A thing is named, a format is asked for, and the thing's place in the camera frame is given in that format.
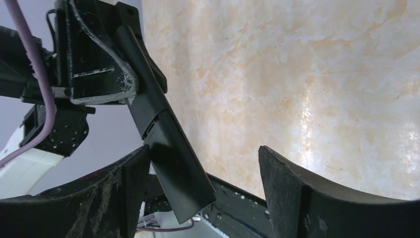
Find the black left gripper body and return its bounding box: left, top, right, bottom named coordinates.
left=52, top=0, right=99, bottom=106

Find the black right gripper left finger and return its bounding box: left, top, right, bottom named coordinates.
left=0, top=146, right=151, bottom=238

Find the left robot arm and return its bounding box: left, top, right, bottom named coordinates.
left=0, top=0, right=140, bottom=199

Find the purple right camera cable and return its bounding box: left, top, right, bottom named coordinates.
left=135, top=215, right=196, bottom=234

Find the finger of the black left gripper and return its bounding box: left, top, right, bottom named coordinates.
left=115, top=1, right=168, bottom=94
left=64, top=0, right=138, bottom=105

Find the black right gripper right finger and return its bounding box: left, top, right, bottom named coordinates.
left=259, top=146, right=420, bottom=238

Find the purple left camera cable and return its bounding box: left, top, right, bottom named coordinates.
left=0, top=0, right=57, bottom=169

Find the black remote control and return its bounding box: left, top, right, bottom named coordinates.
left=113, top=24, right=216, bottom=225

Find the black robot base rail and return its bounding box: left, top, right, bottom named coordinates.
left=143, top=172, right=274, bottom=238

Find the purple camera cable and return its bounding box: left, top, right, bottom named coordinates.
left=0, top=0, right=57, bottom=169
left=135, top=215, right=196, bottom=234

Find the black battery cover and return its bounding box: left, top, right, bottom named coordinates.
left=145, top=110, right=216, bottom=224

